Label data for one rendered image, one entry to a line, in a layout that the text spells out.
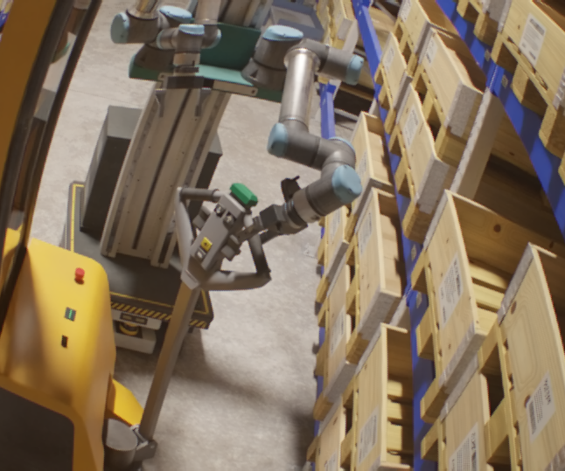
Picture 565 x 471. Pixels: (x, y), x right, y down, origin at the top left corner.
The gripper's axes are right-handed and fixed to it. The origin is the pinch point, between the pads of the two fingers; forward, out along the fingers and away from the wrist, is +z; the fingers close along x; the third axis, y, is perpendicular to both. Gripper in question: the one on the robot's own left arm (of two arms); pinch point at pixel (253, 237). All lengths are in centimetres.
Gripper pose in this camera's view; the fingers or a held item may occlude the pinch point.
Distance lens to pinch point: 266.4
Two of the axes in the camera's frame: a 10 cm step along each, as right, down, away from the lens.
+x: 6.1, 1.1, 7.8
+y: 2.7, 9.0, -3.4
